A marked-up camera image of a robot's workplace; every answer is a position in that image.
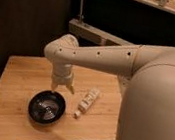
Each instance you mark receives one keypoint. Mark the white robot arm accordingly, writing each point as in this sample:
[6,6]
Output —
[147,109]

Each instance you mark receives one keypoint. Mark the dark wooden cabinet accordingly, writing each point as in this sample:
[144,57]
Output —
[27,25]

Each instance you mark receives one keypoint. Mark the wooden table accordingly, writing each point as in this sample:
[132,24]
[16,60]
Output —
[24,77]

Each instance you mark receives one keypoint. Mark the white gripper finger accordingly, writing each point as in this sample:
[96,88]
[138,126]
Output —
[70,88]
[54,85]

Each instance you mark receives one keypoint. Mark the black ceramic bowl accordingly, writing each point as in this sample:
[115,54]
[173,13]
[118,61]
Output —
[46,107]

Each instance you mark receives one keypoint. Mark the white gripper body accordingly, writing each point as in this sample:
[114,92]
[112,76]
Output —
[62,74]

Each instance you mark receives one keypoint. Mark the grey metal beam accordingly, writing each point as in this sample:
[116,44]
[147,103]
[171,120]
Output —
[93,34]

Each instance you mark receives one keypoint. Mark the white plastic bottle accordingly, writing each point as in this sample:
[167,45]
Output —
[86,102]

